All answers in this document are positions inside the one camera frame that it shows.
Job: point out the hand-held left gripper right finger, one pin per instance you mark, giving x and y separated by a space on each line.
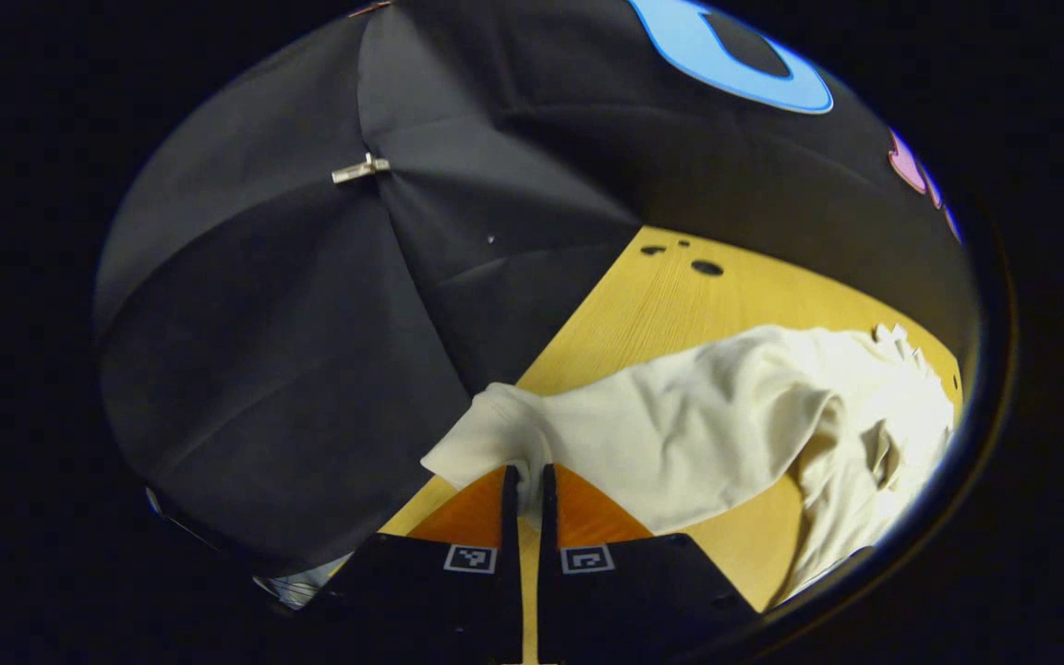
548 554

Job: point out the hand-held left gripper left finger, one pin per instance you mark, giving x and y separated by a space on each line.
511 554

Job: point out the white sweatshirt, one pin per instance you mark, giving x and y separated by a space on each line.
680 425

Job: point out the black backdrop cloth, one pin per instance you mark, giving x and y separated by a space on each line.
310 323

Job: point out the small silver cloth clip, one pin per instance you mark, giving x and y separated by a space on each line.
361 169

